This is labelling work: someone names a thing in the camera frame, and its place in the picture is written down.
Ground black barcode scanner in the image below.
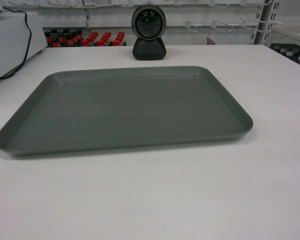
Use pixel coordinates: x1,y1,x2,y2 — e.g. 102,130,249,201
131,3,167,61

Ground grey rectangular serving tray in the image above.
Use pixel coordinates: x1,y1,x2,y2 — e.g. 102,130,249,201
0,66,254,156

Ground white cash register box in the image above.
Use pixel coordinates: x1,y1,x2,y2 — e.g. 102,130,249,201
0,11,47,78

